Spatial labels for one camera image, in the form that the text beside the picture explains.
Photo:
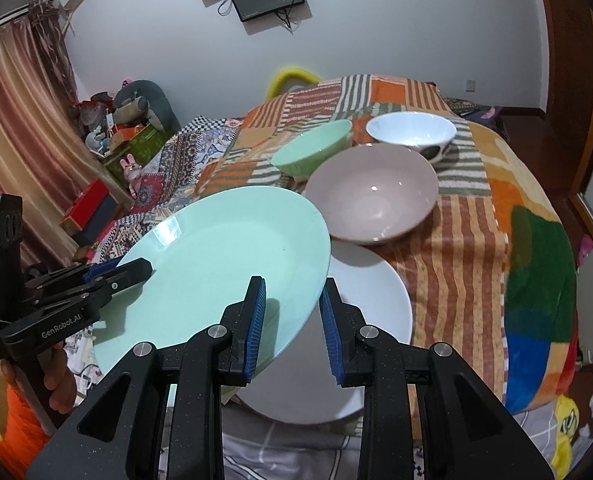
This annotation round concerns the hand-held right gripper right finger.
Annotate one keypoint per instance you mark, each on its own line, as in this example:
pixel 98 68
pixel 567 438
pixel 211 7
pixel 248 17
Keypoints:
pixel 329 330

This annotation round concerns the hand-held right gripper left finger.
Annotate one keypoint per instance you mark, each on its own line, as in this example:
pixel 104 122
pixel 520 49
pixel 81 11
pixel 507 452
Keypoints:
pixel 256 330

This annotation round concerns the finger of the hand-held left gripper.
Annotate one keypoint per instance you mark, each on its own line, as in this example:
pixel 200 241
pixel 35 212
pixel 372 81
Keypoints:
pixel 126 280
pixel 101 270

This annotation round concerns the white plate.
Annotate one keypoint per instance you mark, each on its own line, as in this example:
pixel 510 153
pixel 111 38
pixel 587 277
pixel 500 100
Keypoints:
pixel 371 305

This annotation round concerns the green plate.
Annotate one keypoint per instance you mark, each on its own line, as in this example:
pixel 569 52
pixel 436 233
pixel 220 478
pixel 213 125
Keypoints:
pixel 216 270

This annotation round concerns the pink bowl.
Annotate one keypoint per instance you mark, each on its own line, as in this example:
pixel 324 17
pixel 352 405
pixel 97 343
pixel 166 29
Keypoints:
pixel 371 195

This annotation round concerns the green bowl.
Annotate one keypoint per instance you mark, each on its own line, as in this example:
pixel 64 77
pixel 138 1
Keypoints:
pixel 311 147

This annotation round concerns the white bowl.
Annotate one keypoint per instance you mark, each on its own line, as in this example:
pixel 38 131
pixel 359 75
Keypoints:
pixel 411 130

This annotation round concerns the person's left hand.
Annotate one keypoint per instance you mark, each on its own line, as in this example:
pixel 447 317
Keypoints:
pixel 61 380

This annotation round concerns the dark grey box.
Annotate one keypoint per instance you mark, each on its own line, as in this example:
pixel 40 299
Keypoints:
pixel 106 220

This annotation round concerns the red box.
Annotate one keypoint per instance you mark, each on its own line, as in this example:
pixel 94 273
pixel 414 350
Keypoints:
pixel 89 205

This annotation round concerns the pink bunny toy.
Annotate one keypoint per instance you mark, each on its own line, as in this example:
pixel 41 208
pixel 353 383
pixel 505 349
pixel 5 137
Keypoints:
pixel 132 170

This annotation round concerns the green box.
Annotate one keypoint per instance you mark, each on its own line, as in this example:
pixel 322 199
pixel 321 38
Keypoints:
pixel 141 152

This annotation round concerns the pile of assorted toys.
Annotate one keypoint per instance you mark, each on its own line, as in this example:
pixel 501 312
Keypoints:
pixel 96 135

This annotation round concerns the striped patchwork quilt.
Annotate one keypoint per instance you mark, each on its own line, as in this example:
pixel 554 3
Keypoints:
pixel 456 280

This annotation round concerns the patterned blanket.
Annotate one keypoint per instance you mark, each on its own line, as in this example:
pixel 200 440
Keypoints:
pixel 191 150

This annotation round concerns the grey plush toy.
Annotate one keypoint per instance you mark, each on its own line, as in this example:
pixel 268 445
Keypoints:
pixel 156 105

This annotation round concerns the brown striped curtain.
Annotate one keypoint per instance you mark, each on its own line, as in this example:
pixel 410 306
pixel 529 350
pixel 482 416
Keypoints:
pixel 21 110

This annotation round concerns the colourful blanket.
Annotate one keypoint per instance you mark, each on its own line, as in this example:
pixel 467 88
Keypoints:
pixel 536 260

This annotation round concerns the yellow cartoon cloth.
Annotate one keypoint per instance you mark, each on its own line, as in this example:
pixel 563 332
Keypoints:
pixel 568 420

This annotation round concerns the yellow foam tube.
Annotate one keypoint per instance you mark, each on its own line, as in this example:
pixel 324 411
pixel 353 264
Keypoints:
pixel 289 72

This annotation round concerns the dark purple cloth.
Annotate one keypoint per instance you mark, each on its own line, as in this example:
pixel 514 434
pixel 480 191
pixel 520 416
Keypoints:
pixel 476 110

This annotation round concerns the wooden door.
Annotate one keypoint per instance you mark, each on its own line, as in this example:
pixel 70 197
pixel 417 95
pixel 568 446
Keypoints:
pixel 571 85

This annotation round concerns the wall outlet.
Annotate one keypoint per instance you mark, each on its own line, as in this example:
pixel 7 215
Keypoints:
pixel 470 85

